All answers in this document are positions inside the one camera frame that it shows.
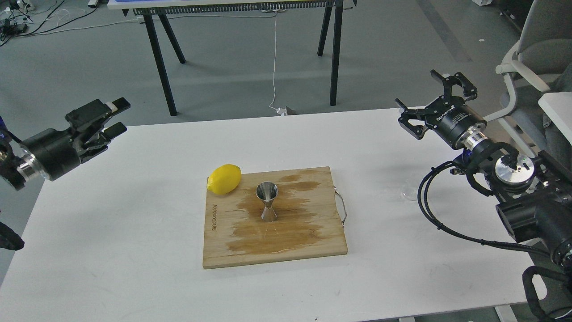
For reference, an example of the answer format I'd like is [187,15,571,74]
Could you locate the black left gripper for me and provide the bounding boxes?
[20,97,130,182]

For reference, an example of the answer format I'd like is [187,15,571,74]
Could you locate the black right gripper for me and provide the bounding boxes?
[395,69,487,149]

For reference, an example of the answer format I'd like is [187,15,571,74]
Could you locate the small clear glass cup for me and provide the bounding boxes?
[401,177,423,202]

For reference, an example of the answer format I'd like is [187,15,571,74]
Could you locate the steel double jigger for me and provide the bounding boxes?
[256,182,278,222]

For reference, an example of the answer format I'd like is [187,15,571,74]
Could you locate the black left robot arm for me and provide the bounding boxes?
[0,97,130,191]

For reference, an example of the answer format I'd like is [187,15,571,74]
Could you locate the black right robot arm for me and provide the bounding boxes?
[395,70,572,322]

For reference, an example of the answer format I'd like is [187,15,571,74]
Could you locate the white grey office chair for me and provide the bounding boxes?
[485,0,572,169]

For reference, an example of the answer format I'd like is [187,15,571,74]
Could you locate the black-legged background table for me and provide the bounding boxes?
[107,0,358,117]

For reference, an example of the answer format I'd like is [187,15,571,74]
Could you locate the yellow lemon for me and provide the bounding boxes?
[207,164,242,195]

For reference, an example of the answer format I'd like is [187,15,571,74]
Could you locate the wooden cutting board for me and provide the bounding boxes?
[202,166,348,269]

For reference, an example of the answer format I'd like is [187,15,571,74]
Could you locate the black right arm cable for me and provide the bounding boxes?
[418,161,552,260]

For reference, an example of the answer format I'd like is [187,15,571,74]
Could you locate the floor cables and power strip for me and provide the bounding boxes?
[0,0,108,47]

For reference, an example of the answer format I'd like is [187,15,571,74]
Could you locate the white hanging cable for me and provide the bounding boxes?
[268,10,289,117]

